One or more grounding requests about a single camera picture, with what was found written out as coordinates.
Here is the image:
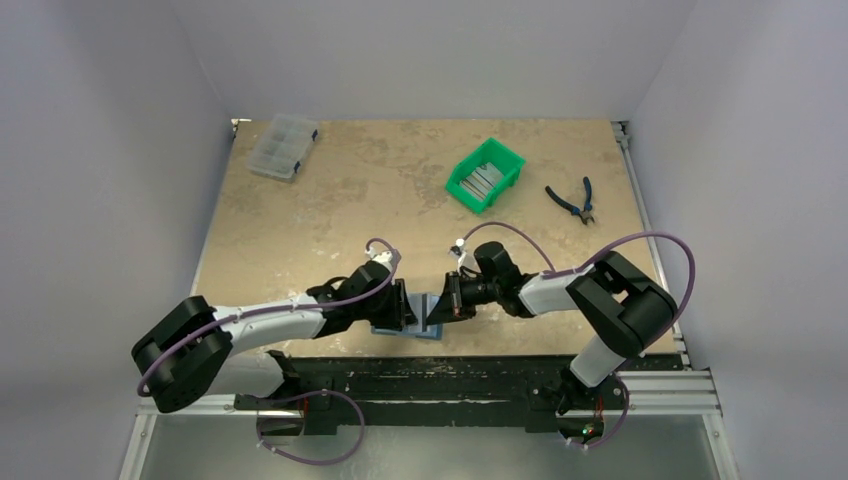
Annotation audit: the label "single credit card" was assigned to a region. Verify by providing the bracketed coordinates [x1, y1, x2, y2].
[416, 293, 429, 333]

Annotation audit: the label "stack of credit cards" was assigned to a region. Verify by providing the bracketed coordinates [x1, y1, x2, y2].
[459, 163, 504, 202]

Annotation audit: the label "green plastic bin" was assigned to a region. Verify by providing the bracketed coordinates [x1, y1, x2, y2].
[445, 138, 525, 214]

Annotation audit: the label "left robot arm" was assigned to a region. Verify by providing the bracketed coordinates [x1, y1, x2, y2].
[131, 260, 415, 413]

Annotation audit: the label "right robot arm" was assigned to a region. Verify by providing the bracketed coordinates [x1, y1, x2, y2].
[423, 241, 679, 407]

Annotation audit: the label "clear plastic organizer box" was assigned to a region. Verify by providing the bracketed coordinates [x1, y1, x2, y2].
[247, 114, 319, 183]

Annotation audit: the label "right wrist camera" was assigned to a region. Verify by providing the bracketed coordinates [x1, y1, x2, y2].
[449, 238, 479, 276]

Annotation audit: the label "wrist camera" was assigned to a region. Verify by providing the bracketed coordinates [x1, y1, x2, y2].
[365, 241, 400, 269]
[449, 238, 479, 276]

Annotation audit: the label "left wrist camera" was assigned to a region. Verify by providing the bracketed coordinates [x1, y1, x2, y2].
[365, 241, 400, 269]

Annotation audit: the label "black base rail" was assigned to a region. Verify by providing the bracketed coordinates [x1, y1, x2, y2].
[234, 355, 624, 435]

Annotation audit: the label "blue handled pliers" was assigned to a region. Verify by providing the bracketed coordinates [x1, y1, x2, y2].
[545, 176, 596, 225]

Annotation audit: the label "aluminium frame rail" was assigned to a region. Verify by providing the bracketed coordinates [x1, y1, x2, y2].
[158, 333, 719, 415]

